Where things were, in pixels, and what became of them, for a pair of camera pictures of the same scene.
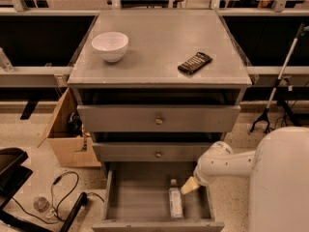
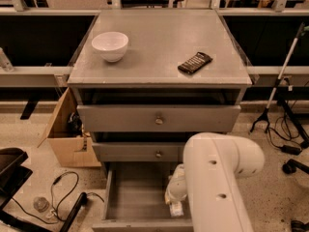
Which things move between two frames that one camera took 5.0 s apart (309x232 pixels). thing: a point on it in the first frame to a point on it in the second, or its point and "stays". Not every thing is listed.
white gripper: (203, 177) to (175, 189)
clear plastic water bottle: (175, 194) stays
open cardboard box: (69, 143) stays
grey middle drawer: (152, 151) stays
